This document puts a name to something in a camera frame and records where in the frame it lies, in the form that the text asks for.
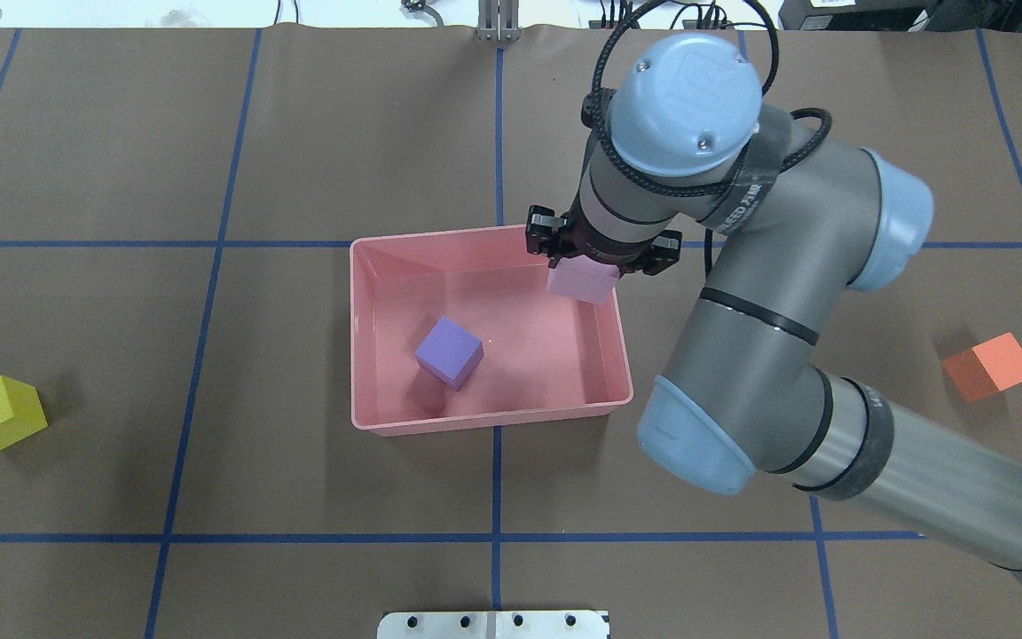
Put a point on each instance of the pink plastic bin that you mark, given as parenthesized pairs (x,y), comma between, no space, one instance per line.
(547,357)

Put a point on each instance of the aluminium frame post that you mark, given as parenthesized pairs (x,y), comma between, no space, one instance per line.
(498,21)

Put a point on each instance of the orange foam block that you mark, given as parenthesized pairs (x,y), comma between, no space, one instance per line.
(986,369)

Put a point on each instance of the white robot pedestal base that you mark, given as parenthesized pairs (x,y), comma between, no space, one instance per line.
(496,624)

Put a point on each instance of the light pink foam block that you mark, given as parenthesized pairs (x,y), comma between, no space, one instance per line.
(583,279)

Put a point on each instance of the purple foam block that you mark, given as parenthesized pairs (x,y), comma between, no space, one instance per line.
(450,353)

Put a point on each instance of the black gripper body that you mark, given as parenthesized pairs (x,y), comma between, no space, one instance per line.
(543,232)

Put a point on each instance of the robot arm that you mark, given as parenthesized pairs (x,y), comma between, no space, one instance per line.
(805,218)

